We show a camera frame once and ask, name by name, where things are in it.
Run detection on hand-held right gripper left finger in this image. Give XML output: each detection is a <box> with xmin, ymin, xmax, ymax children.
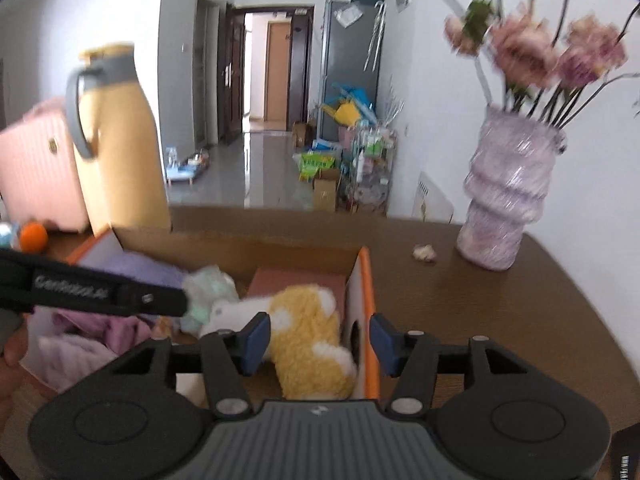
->
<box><xmin>107</xmin><ymin>312</ymin><xmax>273</xmax><ymax>419</ymax></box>

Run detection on dark wooden door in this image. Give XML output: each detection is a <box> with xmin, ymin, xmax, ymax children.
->
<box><xmin>218</xmin><ymin>2</ymin><xmax>249</xmax><ymax>147</ymax></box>

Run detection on yellow bag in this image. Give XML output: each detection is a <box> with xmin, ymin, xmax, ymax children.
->
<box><xmin>320</xmin><ymin>102</ymin><xmax>362</xmax><ymax>127</ymax></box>

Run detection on purple cloth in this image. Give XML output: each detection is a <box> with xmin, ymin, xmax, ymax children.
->
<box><xmin>52</xmin><ymin>310</ymin><xmax>154</xmax><ymax>356</ymax></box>

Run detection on wire storage rack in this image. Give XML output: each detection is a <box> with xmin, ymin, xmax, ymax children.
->
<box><xmin>345</xmin><ymin>122</ymin><xmax>399</xmax><ymax>216</ymax></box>

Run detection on black flat device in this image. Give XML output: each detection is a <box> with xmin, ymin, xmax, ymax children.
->
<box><xmin>611</xmin><ymin>425</ymin><xmax>640</xmax><ymax>480</ymax></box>

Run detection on orange-edged cardboard box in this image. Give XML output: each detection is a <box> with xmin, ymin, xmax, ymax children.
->
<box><xmin>20</xmin><ymin>226</ymin><xmax>384</xmax><ymax>404</ymax></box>

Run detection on green white plush toy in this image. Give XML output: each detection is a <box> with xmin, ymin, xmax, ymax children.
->
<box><xmin>180</xmin><ymin>265</ymin><xmax>242</xmax><ymax>334</ymax></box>

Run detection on blue pet bowl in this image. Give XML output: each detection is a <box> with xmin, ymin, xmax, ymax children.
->
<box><xmin>165</xmin><ymin>147</ymin><xmax>211</xmax><ymax>189</ymax></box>

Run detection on grey refrigerator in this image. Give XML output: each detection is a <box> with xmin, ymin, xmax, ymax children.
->
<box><xmin>316</xmin><ymin>0</ymin><xmax>387</xmax><ymax>144</ymax></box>

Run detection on small cardboard box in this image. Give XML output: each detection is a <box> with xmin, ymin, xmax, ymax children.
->
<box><xmin>291</xmin><ymin>122</ymin><xmax>314</xmax><ymax>149</ymax></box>

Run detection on green bag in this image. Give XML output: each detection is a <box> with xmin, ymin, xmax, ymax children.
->
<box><xmin>299</xmin><ymin>152</ymin><xmax>336</xmax><ymax>184</ymax></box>

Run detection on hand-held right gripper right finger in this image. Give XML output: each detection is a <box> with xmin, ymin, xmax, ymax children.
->
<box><xmin>369</xmin><ymin>312</ymin><xmax>531</xmax><ymax>417</ymax></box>

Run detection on white board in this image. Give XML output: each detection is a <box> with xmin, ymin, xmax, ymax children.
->
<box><xmin>415</xmin><ymin>171</ymin><xmax>455</xmax><ymax>224</ymax></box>

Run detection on pink suitcase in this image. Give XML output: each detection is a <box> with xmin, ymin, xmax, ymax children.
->
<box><xmin>0</xmin><ymin>97</ymin><xmax>91</xmax><ymax>234</ymax></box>

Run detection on person's left hand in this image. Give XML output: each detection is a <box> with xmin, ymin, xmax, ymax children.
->
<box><xmin>0</xmin><ymin>329</ymin><xmax>25</xmax><ymax>441</ymax></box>

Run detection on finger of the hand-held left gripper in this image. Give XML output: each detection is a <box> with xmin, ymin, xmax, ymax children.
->
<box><xmin>117</xmin><ymin>280</ymin><xmax>190</xmax><ymax>319</ymax></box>

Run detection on yellow white plush toy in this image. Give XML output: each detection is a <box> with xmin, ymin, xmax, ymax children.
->
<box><xmin>200</xmin><ymin>284</ymin><xmax>359</xmax><ymax>402</ymax></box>

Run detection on orange fruit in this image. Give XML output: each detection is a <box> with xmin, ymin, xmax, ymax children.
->
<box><xmin>19</xmin><ymin>222</ymin><xmax>49</xmax><ymax>254</ymax></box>

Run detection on purple ribbed vase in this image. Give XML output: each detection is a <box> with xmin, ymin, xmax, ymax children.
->
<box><xmin>456</xmin><ymin>107</ymin><xmax>569</xmax><ymax>272</ymax></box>

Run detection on folded purple towel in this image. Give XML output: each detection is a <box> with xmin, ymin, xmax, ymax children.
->
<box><xmin>80</xmin><ymin>252</ymin><xmax>189</xmax><ymax>287</ymax></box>

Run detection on pink artificial flowers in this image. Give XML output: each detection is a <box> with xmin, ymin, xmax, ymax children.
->
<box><xmin>340</xmin><ymin>0</ymin><xmax>640</xmax><ymax>132</ymax></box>

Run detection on light wooden door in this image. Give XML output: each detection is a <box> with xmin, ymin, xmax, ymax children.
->
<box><xmin>265</xmin><ymin>21</ymin><xmax>292</xmax><ymax>122</ymax></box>

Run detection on blue bag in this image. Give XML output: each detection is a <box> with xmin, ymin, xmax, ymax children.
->
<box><xmin>327</xmin><ymin>85</ymin><xmax>376</xmax><ymax>112</ymax></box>

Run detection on yellow thermos jug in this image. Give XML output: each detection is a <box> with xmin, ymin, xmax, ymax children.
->
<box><xmin>65</xmin><ymin>44</ymin><xmax>174</xmax><ymax>237</ymax></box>

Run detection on pink fluffy cloth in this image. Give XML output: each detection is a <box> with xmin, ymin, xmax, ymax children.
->
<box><xmin>37</xmin><ymin>335</ymin><xmax>123</xmax><ymax>392</ymax></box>

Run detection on open cardboard box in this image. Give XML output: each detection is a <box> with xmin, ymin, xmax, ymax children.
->
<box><xmin>312</xmin><ymin>170</ymin><xmax>342</xmax><ymax>212</ymax></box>

